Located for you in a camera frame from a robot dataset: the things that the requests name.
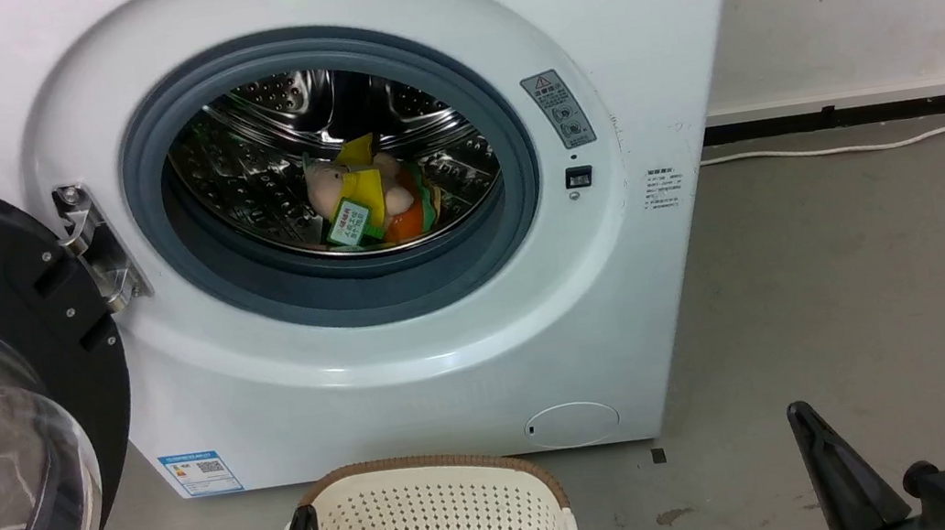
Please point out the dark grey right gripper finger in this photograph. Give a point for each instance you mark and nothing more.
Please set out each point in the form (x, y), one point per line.
(839, 472)

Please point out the cream perforated laundry basket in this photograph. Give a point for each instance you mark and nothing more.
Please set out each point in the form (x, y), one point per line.
(434, 520)

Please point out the white front-load washing machine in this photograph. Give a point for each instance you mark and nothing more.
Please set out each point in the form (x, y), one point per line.
(379, 389)

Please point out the orange green plush toy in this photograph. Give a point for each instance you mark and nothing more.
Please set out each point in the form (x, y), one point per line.
(412, 209)

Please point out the beige plush doll yellow outfit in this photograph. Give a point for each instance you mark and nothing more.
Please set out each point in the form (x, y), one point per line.
(351, 188)

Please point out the blue energy label sticker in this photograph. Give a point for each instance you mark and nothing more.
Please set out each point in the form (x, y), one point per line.
(199, 473)

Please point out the small black floor piece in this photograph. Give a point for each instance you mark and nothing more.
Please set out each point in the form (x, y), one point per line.
(658, 455)

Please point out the round white filter cover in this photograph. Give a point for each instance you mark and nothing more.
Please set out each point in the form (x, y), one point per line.
(571, 424)

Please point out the grey rubber door gasket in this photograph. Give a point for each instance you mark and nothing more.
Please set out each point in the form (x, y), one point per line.
(347, 292)

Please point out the green hang tag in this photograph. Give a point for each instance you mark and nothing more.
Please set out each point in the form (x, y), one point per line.
(348, 221)

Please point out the black baseboard strip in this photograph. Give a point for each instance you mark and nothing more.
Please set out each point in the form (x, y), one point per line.
(858, 115)

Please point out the metal door hinge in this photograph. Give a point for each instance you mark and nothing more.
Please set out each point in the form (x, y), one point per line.
(93, 249)

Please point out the black door latch socket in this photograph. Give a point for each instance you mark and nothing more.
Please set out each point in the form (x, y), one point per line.
(578, 177)

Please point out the stainless steel washer drum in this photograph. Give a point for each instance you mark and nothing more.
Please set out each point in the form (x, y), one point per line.
(254, 157)

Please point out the grey warning sticker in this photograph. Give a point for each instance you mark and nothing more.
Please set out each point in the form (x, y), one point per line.
(559, 109)

